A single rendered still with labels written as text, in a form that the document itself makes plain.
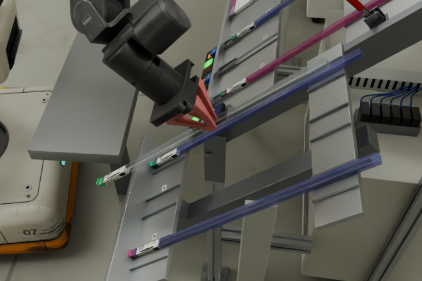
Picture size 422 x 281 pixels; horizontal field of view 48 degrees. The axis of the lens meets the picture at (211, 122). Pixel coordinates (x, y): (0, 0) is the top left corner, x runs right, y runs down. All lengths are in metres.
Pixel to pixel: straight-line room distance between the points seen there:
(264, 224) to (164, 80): 0.38
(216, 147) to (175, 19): 0.50
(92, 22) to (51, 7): 2.24
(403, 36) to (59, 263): 1.35
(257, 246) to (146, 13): 0.55
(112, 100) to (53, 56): 1.21
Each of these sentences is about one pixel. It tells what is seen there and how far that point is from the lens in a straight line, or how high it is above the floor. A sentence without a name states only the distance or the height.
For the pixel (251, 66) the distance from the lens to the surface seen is 1.16.
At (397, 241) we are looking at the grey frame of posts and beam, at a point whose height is 0.42.
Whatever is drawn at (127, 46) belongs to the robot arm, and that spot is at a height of 1.15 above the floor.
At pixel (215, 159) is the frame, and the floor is 0.68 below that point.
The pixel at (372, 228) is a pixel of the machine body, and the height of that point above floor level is 0.40.
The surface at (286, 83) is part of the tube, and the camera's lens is 0.68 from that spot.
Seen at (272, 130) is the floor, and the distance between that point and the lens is 2.09.
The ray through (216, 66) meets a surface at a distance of 1.26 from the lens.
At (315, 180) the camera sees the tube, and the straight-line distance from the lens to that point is 0.69.
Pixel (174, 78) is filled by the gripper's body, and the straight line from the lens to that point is 0.70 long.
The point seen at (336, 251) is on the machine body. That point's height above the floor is 0.24.
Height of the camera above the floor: 1.56
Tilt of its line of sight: 48 degrees down
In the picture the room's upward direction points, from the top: straight up
